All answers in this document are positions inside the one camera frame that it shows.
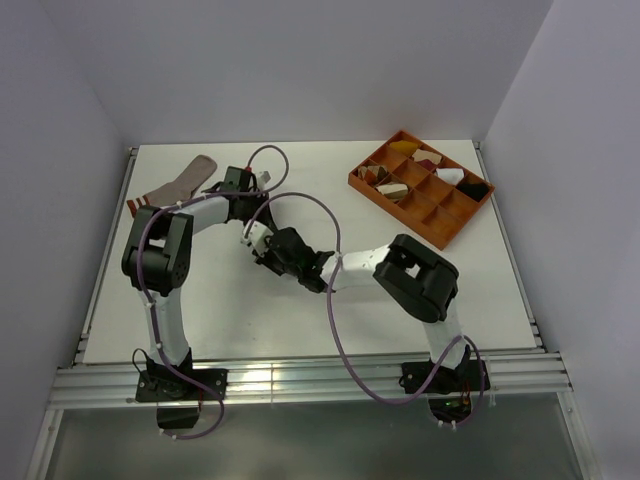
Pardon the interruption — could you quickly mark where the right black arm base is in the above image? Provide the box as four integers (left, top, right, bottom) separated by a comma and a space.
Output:
398, 359, 491, 423

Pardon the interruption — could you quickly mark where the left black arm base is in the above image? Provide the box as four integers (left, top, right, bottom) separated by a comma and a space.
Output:
134, 368, 229, 439

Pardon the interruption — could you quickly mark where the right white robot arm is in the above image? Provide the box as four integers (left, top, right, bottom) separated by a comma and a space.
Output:
242, 222, 468, 390

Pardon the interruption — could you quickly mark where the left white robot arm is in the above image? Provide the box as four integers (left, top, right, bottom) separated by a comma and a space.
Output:
121, 167, 270, 399

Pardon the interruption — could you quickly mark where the beige sock with red stripes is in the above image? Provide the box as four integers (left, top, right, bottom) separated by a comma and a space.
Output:
125, 155, 218, 217

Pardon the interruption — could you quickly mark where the beige brown rolled sock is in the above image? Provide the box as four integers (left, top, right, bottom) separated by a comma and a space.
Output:
375, 182, 409, 203

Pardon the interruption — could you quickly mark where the brown patterned rolled sock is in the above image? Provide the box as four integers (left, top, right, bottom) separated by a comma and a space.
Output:
357, 164, 388, 186

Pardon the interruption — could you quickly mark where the orange compartment tray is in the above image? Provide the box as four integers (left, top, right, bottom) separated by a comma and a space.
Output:
348, 130, 495, 250

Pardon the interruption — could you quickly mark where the yellow rolled sock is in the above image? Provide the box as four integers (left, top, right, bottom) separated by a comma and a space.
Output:
389, 140, 420, 157

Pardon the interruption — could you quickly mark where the red beige rolled sock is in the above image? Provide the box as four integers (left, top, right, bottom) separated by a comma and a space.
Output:
412, 149, 442, 170

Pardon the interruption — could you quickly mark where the white rolled sock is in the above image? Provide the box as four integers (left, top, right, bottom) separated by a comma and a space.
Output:
435, 168, 465, 186

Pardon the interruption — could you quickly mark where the black rolled sock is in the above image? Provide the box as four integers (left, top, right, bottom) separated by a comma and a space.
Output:
456, 183, 490, 203

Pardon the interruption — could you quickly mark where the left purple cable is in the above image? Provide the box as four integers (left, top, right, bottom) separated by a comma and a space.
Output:
136, 145, 291, 441

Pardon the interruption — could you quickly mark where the purple cable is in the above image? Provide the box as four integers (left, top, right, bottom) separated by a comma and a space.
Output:
136, 145, 291, 441
244, 191, 486, 430

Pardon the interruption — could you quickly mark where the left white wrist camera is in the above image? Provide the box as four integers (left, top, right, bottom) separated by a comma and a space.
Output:
246, 167, 271, 191

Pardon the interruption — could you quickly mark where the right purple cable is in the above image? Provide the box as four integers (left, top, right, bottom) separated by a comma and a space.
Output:
244, 191, 486, 430

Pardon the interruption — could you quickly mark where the aluminium frame rail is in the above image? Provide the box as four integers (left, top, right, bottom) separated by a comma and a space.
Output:
47, 351, 573, 410

